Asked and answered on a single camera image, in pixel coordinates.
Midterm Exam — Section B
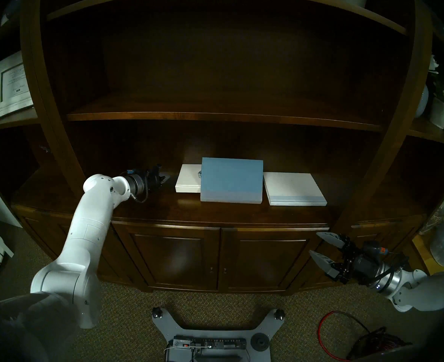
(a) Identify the white framed certificate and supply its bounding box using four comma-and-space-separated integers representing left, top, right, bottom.
0, 50, 35, 120

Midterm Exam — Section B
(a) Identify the right wrist camera orange tag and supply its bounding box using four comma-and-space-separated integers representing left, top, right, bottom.
365, 241, 389, 257

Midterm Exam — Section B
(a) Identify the black cable bundle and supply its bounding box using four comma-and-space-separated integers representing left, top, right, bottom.
348, 327, 413, 362

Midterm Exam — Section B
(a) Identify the grey electronics box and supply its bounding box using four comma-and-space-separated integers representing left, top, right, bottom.
168, 337, 252, 362

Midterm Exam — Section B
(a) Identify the dark wooden bookshelf cabinet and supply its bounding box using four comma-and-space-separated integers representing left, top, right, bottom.
0, 0, 444, 296

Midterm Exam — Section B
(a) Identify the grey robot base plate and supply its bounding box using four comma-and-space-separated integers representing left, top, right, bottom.
151, 307, 285, 362

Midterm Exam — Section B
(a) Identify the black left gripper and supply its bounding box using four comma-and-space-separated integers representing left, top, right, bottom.
144, 166, 171, 191

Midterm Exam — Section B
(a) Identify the red cable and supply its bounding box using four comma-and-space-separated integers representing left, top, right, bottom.
317, 311, 388, 362

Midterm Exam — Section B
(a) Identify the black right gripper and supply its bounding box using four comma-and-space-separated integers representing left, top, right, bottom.
309, 232, 386, 285

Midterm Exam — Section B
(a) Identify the white book with round print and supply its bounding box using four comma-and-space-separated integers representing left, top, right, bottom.
175, 164, 204, 193

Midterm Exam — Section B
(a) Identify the blue hardcover book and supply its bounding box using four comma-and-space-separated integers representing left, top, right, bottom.
200, 157, 264, 204

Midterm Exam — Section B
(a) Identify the black round base disc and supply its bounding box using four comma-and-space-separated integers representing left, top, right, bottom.
253, 333, 270, 352

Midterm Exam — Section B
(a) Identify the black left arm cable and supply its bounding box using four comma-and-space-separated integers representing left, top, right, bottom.
130, 187, 149, 204

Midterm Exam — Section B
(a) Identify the white book with blue stripe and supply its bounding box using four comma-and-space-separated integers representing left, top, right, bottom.
263, 172, 327, 206

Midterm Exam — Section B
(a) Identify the white round vase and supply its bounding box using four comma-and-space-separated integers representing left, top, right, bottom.
414, 84, 430, 118

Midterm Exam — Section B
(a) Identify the clear glass jar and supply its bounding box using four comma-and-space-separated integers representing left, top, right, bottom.
420, 192, 444, 235

